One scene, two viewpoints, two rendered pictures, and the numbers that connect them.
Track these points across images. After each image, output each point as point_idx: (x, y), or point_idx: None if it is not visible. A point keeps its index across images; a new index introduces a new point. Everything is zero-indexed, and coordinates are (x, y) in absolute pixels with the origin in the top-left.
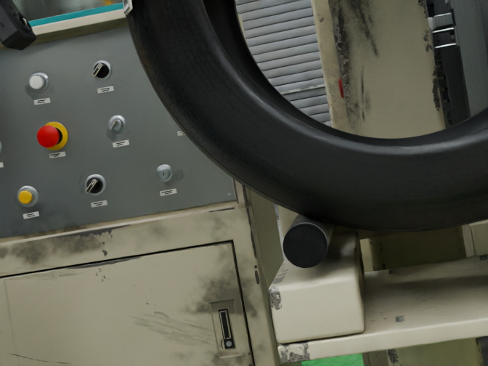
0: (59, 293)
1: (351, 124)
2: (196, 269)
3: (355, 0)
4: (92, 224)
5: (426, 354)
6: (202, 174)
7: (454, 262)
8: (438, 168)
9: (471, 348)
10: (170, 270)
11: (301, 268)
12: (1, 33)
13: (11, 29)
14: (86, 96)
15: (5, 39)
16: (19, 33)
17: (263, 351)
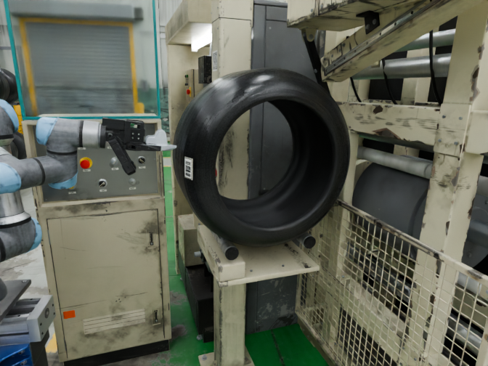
0: (85, 224)
1: (220, 188)
2: (142, 218)
3: (228, 148)
4: (99, 197)
5: None
6: (147, 183)
7: None
8: (275, 234)
9: None
10: (132, 218)
11: (220, 252)
12: (127, 170)
13: (132, 169)
14: (102, 149)
15: (128, 173)
16: (134, 171)
17: (163, 246)
